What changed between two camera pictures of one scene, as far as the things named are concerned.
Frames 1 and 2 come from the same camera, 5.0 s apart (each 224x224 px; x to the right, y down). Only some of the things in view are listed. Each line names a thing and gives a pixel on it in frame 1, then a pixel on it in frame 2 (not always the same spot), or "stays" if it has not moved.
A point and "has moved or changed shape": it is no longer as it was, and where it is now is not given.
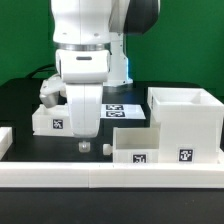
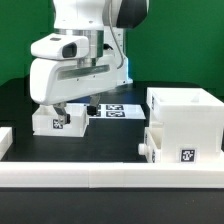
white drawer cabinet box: [190, 124] stays
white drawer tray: [136, 144] has moved or changed shape
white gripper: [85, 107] to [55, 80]
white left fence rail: [6, 140] stays
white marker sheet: [121, 111] stays
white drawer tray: [52, 121] stays
